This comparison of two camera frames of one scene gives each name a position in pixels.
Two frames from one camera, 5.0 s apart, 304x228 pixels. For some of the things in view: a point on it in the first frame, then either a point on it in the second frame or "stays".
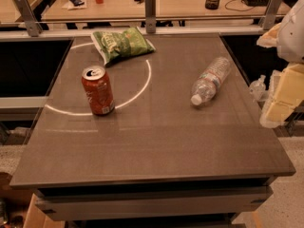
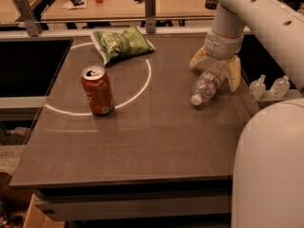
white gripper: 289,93 → 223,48
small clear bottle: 257,88 stays
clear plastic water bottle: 206,85 stays
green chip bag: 115,46 stays
